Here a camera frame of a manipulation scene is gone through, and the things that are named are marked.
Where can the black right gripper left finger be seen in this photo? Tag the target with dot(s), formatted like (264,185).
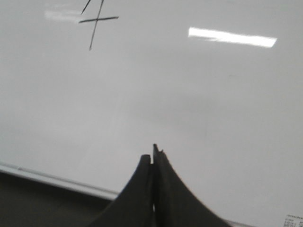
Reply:
(133,207)

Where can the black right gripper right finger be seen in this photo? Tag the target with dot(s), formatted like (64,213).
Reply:
(175,205)

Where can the white printed label sticker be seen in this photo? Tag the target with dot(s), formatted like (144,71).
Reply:
(293,221)

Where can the white whiteboard with aluminium frame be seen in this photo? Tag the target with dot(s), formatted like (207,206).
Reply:
(87,87)

